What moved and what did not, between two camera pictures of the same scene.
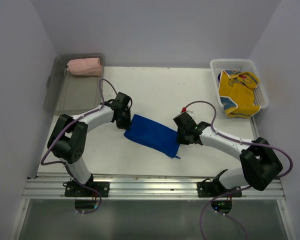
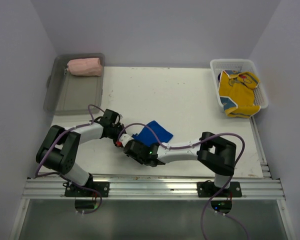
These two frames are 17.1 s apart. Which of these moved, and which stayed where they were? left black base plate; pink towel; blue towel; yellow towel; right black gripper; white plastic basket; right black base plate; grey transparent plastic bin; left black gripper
Moved: blue towel; left black gripper; right black gripper
Stayed: pink towel; right black base plate; yellow towel; grey transparent plastic bin; left black base plate; white plastic basket
